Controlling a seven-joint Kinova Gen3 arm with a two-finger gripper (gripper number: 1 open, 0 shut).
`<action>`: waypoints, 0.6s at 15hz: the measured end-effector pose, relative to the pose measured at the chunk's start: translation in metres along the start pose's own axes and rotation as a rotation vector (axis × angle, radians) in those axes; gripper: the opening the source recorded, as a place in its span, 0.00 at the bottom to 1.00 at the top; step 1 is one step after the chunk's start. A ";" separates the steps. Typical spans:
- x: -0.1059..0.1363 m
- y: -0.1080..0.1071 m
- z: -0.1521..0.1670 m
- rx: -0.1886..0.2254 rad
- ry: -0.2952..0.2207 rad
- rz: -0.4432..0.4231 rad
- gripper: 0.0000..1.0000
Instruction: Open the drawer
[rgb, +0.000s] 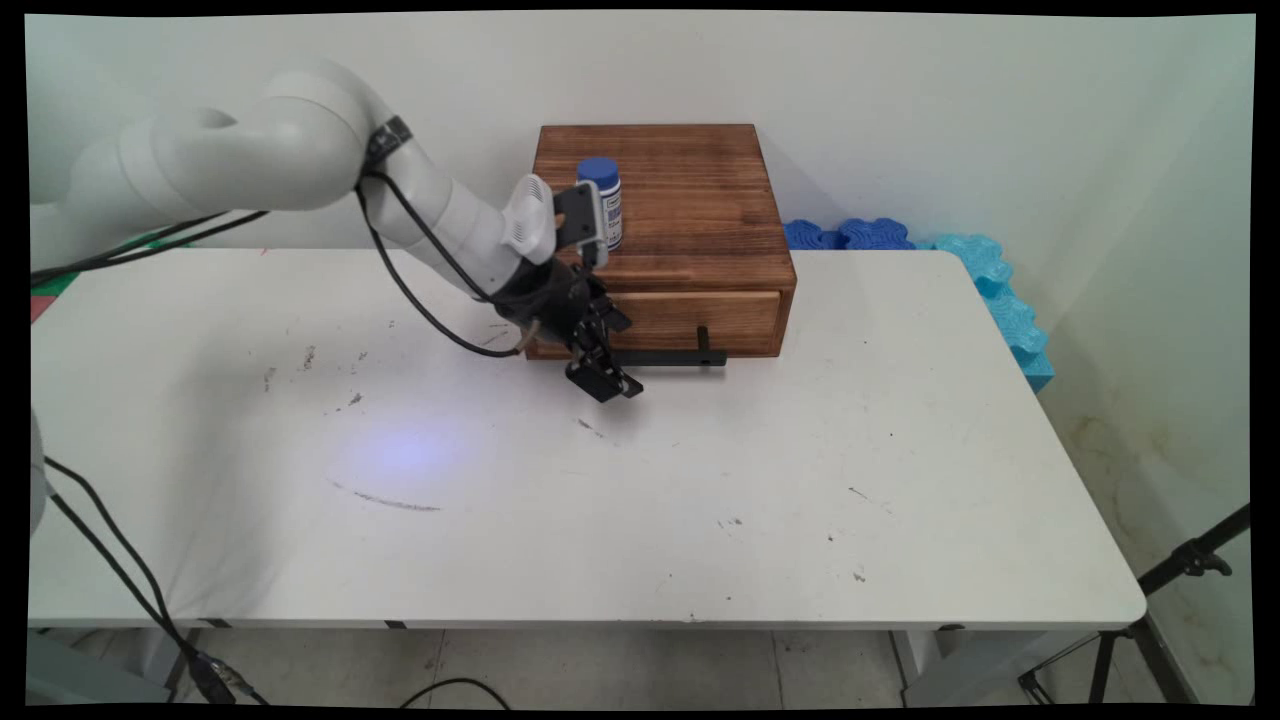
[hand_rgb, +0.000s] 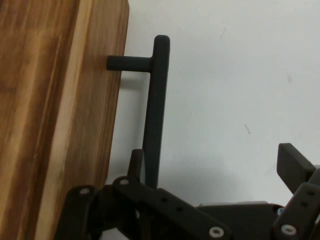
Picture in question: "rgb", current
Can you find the light blue foam mat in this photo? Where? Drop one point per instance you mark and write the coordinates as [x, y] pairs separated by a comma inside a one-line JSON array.
[[1005, 300]]

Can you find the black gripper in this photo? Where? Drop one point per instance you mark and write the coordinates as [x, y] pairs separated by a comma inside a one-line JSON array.
[[550, 300]]

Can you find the white table leg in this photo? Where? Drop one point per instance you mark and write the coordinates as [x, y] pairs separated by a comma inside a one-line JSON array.
[[915, 655], [160, 650]]

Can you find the red flat object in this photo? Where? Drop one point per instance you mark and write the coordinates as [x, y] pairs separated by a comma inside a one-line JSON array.
[[42, 306]]

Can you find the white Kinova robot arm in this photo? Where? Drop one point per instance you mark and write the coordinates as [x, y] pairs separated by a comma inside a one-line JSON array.
[[290, 150]]

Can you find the green block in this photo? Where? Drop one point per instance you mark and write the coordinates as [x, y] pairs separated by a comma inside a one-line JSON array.
[[50, 284]]

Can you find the white bottle with blue cap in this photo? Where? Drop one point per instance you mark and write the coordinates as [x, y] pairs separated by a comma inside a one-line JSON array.
[[610, 185]]

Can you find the brown wooden drawer cabinet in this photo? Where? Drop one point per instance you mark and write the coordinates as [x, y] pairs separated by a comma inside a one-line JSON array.
[[690, 200]]

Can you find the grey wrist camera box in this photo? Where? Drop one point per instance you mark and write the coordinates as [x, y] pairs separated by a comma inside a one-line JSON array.
[[580, 215]]

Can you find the black tripod stand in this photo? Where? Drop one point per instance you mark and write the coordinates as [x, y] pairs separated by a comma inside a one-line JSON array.
[[1180, 565]]

